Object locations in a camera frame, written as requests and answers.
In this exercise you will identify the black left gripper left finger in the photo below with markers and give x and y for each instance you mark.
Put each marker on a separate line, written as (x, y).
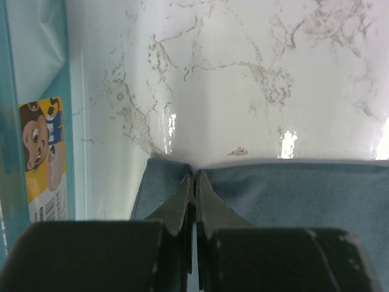
(153, 254)

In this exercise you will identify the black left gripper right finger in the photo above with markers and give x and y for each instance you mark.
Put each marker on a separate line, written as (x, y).
(235, 255)

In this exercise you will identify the grey-blue t-shirt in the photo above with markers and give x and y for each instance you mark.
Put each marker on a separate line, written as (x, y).
(350, 196)

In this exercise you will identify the yellow cartoon sticker label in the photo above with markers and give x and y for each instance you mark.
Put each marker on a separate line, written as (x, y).
(42, 129)

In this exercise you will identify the teal plastic bin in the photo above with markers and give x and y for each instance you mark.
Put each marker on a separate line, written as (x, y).
(34, 66)

